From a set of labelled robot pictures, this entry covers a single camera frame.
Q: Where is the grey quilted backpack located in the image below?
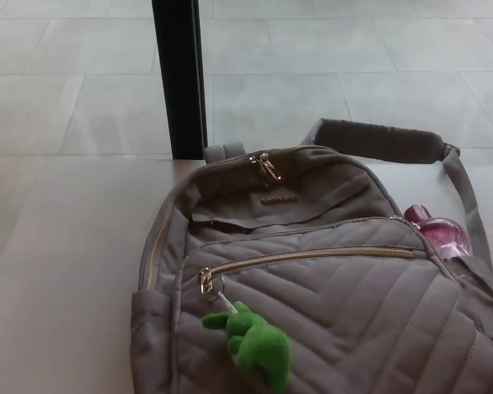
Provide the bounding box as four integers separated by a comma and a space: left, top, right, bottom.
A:
131, 117, 493, 394

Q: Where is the pink transparent bottle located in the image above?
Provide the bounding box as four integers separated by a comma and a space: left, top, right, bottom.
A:
403, 204, 472, 261

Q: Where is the green plush keychain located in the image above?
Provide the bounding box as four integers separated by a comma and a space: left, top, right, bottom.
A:
201, 300, 293, 382

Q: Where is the black vertical post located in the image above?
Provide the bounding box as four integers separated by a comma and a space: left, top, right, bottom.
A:
150, 0, 209, 162

